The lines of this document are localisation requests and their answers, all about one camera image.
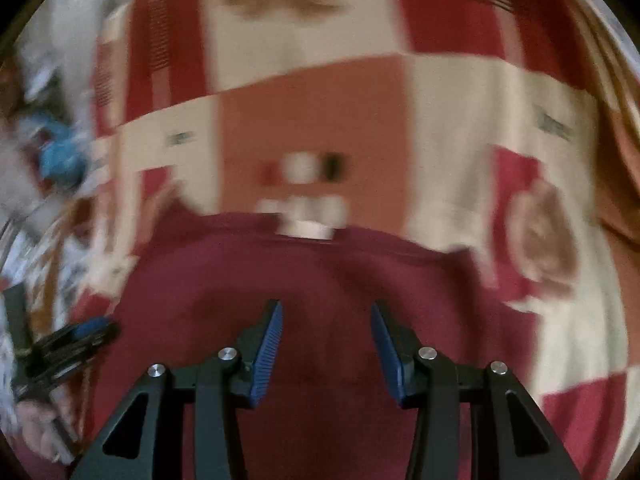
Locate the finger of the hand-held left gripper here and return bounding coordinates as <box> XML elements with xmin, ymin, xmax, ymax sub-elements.
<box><xmin>12</xmin><ymin>335</ymin><xmax>121</xmax><ymax>402</ymax></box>
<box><xmin>30</xmin><ymin>316</ymin><xmax>120</xmax><ymax>357</ymax></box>

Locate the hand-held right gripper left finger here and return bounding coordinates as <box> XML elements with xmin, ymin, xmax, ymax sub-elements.
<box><xmin>70</xmin><ymin>299</ymin><xmax>284</xmax><ymax>480</ymax></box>

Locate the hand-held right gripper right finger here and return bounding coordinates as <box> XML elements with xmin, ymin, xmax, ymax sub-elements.
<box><xmin>370</xmin><ymin>301</ymin><xmax>583</xmax><ymax>480</ymax></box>

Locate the maroon sweater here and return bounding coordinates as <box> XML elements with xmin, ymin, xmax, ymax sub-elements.
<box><xmin>75</xmin><ymin>212</ymin><xmax>543</xmax><ymax>480</ymax></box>

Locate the person's left hand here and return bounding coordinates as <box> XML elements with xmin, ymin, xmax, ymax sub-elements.
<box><xmin>15</xmin><ymin>399</ymin><xmax>81</xmax><ymax>465</ymax></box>

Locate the blue plastic packet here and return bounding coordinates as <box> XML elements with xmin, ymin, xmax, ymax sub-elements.
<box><xmin>36</xmin><ymin>115</ymin><xmax>92</xmax><ymax>192</ymax></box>

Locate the rose patchwork printed blanket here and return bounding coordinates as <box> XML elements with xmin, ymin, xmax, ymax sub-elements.
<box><xmin>90</xmin><ymin>0</ymin><xmax>640</xmax><ymax>480</ymax></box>

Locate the grey floral pillow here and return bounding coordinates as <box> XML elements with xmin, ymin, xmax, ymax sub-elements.
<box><xmin>20</xmin><ymin>0</ymin><xmax>118</xmax><ymax>126</ymax></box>

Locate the rust brown cloth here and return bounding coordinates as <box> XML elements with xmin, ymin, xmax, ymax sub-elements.
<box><xmin>570</xmin><ymin>5</ymin><xmax>640</xmax><ymax>246</ymax></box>

